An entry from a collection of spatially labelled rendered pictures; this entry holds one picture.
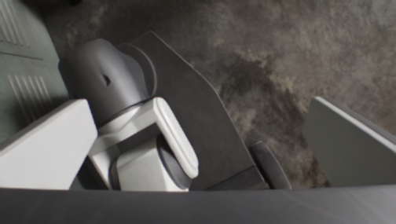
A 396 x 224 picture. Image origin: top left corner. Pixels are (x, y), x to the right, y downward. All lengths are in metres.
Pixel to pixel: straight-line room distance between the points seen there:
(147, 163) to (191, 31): 0.50
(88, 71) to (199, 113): 0.30
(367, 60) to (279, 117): 0.39
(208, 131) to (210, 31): 0.37
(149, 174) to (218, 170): 0.25
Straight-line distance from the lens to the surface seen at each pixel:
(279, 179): 0.64
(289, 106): 0.81
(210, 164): 0.61
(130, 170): 0.46
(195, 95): 0.57
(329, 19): 0.91
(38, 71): 0.79
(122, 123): 0.44
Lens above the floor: 0.74
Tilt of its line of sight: 83 degrees down
